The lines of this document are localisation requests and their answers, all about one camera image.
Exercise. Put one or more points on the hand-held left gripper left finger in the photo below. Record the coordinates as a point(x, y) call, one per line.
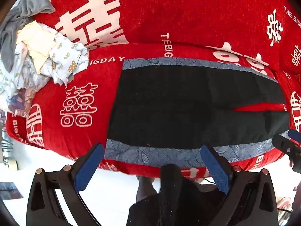
point(89, 167)

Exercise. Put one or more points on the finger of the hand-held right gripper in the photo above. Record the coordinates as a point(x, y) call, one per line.
point(285, 146)
point(295, 135)

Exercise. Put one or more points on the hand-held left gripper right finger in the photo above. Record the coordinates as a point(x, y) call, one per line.
point(215, 169)

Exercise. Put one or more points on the black pants with blue-grey trim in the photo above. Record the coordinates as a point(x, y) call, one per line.
point(176, 103)

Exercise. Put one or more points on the person's dark-clothed leg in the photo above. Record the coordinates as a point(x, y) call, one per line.
point(171, 197)

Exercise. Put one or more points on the dark floor mat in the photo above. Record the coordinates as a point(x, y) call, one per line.
point(9, 190)

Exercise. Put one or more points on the light blue floral garment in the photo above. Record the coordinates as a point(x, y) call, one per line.
point(68, 51)

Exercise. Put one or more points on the cream cloth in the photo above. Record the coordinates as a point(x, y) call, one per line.
point(37, 42)

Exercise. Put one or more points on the red printed blanket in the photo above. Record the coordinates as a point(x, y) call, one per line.
point(164, 11)

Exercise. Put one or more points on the grey garment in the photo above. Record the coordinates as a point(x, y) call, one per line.
point(25, 4)

